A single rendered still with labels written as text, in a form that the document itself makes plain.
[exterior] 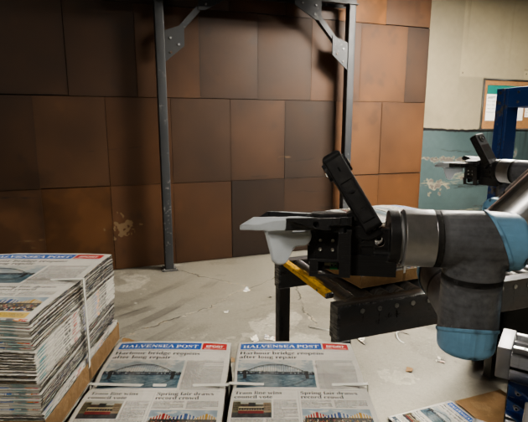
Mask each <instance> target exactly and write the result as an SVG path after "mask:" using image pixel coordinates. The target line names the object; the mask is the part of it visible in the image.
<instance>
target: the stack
mask: <svg viewBox="0 0 528 422"><path fill-rule="evenodd" d="M232 378H233V376H232V363H231V343H229V342H182V341H140V342H119V343H118V344H117V345H116V347H115V346H114V348H113V349H112V350H111V352H110V353H109V354H108V356H107V357H106V359H105V361H104V362H103V364H102V365H101V366H100V367H99V369H98V370H97V372H96V374H95V375H94V377H93V378H92V379H91V381H90V382H89V383H88V385H87V386H86V388H85V389H84V391H83V392H82V394H81V395H80V397H79V398H78V399H77V400H76V402H75V404H74V405H73V407H72V408H71V410H70V412H69V413H68V414H67V415H66V416H65V418H64V420H63V421H62V422H380V421H379V418H378V416H377V413H376V412H375V407H374V405H373V403H372V401H371V398H370V395H369V394H368V389H369V384H368V383H364V380H363V376H362V373H361V371H360V367H359V364H358V362H357V360H356V357H355V354H354V351H353V349H352V347H351V345H350V343H341V342H240V343H239V345H238V348H237V354H236V365H235V371H234V378H233V382H232ZM365 385H367V389H366V388H365Z"/></svg>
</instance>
